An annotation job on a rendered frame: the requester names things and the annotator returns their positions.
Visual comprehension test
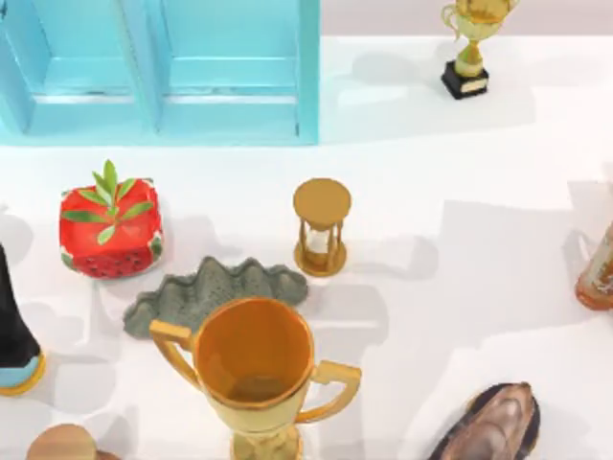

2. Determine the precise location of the wooden hourglass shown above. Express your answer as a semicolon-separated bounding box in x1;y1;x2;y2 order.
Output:
292;177;352;278

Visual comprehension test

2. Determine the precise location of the grey mountain-shaped ornament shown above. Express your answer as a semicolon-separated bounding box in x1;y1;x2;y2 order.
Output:
123;256;309;340

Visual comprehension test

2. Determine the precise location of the large gold trophy cup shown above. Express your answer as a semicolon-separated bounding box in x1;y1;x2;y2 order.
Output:
148;296;362;460

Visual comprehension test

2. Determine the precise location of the light blue rack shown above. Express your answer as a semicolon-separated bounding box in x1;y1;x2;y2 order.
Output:
0;0;321;147

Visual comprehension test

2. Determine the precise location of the red watermelon plant pot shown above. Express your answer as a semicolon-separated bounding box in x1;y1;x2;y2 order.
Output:
58;159;165;280

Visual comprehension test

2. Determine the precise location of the small gold trophy black base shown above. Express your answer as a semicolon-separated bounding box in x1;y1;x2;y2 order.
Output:
440;0;521;101

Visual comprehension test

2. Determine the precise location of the brown leather shoe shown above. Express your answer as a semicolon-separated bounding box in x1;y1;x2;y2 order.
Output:
425;381;541;460

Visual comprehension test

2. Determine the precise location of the orange bottle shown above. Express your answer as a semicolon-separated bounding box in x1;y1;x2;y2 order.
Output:
574;228;613;312

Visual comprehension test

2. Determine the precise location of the black bottle with blue base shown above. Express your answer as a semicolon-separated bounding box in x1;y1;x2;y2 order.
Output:
0;242;48;397

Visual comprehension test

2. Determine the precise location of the round wooden-topped object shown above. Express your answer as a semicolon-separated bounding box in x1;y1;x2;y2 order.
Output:
25;423;116;460

